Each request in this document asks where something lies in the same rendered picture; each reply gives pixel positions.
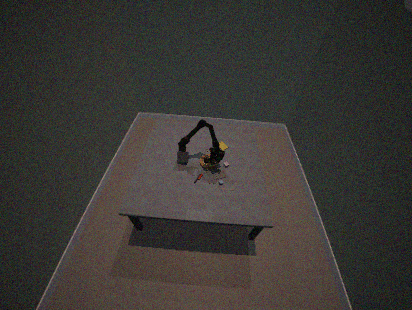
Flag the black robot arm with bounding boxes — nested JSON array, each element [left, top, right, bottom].
[[178, 119, 225, 164]]

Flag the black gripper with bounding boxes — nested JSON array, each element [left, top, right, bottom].
[[203, 153, 223, 164]]

